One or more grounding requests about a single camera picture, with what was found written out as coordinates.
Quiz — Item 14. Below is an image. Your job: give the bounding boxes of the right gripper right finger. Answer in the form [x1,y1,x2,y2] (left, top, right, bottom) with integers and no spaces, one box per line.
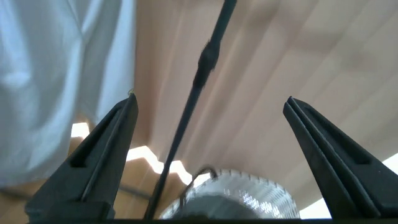
[282,96,398,218]

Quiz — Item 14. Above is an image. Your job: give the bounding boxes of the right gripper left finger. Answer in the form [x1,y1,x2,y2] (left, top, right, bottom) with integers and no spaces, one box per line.
[24,93,139,220]

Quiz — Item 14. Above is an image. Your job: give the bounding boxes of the pale grey shorts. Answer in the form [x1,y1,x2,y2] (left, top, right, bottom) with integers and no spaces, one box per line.
[0,0,137,189]

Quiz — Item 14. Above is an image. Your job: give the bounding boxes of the white laundry basket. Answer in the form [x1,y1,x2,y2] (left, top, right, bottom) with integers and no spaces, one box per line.
[159,166,301,220]

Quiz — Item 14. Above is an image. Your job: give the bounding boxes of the black clothes rack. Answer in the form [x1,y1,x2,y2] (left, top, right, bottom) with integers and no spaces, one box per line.
[118,0,238,220]

